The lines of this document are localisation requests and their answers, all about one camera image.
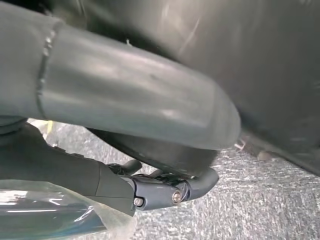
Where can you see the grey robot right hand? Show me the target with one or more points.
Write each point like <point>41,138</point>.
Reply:
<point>112,89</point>

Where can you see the clear plastic sheet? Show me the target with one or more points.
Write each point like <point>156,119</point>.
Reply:
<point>37,215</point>

